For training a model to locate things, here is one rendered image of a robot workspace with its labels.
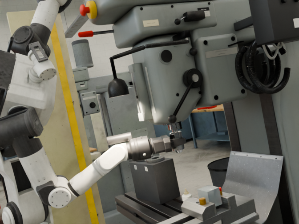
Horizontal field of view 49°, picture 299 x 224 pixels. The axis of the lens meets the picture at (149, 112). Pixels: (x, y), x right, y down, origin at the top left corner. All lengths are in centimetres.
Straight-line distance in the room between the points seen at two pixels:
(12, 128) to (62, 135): 172
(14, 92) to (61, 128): 164
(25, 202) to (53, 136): 133
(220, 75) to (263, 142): 37
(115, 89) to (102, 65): 964
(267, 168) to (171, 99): 53
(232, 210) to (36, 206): 88
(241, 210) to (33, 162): 73
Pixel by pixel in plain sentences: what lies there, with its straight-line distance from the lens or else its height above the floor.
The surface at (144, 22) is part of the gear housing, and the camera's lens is 115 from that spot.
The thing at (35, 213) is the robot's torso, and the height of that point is 101.
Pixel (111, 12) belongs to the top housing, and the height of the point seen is 173.
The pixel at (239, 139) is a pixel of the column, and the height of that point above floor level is 114.
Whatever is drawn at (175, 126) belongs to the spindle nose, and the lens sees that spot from 126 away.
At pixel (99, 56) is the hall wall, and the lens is 1080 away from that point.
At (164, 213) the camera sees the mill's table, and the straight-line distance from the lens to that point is 146.
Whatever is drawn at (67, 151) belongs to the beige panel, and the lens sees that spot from 290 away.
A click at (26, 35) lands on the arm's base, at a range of 145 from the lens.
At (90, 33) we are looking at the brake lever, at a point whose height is 170.
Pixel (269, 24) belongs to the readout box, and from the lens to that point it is 112.
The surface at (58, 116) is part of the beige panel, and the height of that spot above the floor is 140.
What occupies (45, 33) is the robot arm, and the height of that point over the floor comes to 178.
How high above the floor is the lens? 143
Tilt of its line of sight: 3 degrees down
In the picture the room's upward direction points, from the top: 12 degrees counter-clockwise
